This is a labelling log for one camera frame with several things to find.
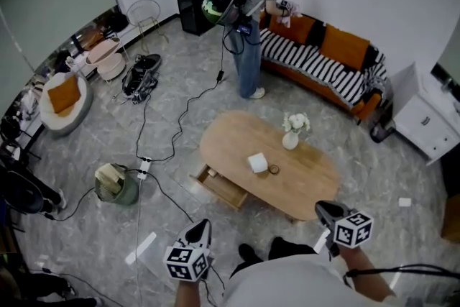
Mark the small black bin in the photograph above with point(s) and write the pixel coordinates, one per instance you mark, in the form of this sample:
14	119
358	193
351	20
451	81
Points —
382	131

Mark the orange square cushion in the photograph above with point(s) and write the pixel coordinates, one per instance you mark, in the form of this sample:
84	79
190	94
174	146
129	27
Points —
64	94

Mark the person's right forearm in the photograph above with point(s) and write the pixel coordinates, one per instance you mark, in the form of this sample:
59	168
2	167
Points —
363	273

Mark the grey roller blind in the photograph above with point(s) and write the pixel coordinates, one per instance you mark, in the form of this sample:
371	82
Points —
54	0

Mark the pink round side table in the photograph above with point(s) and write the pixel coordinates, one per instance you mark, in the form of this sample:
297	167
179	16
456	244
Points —
102	50

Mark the orange sofa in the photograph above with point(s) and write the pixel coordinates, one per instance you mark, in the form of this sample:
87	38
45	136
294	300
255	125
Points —
370	106

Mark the white power strip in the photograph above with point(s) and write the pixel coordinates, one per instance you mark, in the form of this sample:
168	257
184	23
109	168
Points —
144	168

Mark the green mesh waste basket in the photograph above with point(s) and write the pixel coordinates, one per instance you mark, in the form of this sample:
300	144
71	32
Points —
127	190

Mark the black white striped blanket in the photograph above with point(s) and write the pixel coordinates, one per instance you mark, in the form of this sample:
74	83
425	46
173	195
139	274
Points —
316	64

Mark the black handbag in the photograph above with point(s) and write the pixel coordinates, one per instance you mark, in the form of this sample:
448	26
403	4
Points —
116	21

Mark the orange sofa cushion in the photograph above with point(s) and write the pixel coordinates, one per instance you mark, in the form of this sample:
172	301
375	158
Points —
294	30
345	46

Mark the person's left leg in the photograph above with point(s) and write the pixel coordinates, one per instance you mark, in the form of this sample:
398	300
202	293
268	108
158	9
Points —
248	253

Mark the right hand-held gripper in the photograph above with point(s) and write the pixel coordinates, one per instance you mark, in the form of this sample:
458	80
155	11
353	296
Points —
354	230

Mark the white paper sheet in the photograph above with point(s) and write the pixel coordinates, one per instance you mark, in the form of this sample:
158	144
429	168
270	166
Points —
405	202

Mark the pink cloth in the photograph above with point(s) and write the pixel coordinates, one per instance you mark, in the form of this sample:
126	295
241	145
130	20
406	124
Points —
292	11

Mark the white round side table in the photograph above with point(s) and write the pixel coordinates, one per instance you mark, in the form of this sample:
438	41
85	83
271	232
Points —
112	68

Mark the person's leg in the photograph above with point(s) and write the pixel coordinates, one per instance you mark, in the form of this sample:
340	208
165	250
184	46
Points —
287	249
248	253

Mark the white ceramic vase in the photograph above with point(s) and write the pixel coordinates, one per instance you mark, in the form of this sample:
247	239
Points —
290	141

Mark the white cabinet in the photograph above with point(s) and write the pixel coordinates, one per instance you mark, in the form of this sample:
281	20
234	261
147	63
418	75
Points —
420	118

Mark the person's white shirt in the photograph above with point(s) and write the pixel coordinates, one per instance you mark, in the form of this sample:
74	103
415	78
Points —
294	284

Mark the white round bean bag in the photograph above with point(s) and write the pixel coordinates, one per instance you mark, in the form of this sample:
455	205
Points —
81	108

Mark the person's left forearm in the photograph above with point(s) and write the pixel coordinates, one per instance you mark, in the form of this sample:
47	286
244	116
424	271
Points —
190	294

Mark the black open bag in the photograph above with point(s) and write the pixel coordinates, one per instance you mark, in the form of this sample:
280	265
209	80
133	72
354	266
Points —
140	79

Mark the brown wooden cabinet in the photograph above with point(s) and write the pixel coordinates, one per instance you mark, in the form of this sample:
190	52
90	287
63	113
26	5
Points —
452	219

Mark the black tower cabinet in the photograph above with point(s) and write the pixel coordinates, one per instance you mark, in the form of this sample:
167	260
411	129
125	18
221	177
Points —
190	0

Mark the small wooden block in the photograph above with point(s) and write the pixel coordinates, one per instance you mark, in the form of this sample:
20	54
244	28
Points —
212	173

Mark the person's right leg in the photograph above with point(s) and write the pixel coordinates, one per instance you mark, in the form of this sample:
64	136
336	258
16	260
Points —
287	249

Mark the beige crumpled paper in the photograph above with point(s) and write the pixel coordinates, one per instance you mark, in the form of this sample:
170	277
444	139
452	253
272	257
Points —
108	178

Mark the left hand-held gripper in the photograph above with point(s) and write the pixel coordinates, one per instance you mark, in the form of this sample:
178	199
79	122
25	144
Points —
187	264

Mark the wooden coffee table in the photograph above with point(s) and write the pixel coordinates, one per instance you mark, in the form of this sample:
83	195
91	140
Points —
233	147

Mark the white flower bouquet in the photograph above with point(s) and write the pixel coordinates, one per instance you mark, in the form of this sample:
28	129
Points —
296	122

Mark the white tissue box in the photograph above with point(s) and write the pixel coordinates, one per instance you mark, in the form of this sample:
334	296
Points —
257	162

